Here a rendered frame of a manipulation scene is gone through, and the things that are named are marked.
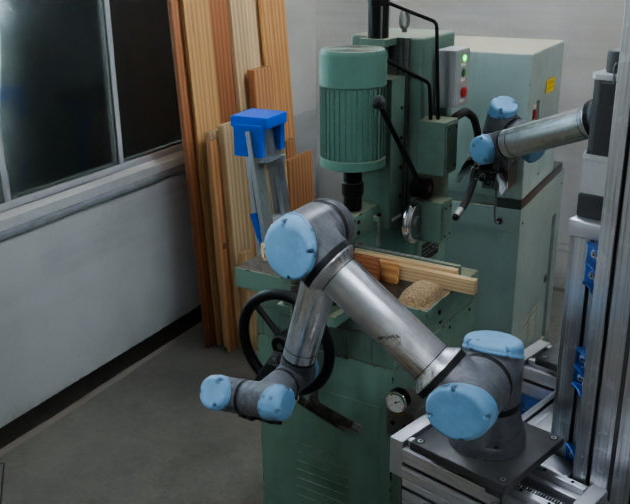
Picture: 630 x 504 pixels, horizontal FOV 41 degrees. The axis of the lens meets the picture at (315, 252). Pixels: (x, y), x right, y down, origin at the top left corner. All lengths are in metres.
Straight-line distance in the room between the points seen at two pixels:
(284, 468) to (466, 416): 1.17
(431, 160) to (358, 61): 0.39
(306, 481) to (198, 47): 1.92
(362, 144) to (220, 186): 1.56
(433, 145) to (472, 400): 1.02
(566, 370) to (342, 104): 0.86
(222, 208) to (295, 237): 2.18
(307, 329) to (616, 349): 0.62
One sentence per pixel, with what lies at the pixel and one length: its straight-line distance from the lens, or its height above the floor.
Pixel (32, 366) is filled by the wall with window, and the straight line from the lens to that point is 3.40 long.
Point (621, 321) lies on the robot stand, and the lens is 1.67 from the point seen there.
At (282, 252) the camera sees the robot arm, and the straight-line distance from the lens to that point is 1.55.
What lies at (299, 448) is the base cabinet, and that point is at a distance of 2.54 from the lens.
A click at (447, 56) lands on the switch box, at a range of 2.41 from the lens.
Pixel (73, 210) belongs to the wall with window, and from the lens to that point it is 3.38.
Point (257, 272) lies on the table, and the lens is 2.36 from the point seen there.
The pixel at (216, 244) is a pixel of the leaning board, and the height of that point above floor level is 0.51.
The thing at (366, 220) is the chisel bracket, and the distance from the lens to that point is 2.33.
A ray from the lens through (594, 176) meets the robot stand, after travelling 1.71.
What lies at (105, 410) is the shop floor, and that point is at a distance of 3.56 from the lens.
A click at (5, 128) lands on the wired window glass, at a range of 3.22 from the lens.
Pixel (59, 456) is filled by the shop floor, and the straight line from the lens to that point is 3.32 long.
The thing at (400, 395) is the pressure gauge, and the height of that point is 0.69.
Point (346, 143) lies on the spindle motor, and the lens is 2.19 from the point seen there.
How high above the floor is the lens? 1.77
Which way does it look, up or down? 20 degrees down
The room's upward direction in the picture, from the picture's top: 1 degrees counter-clockwise
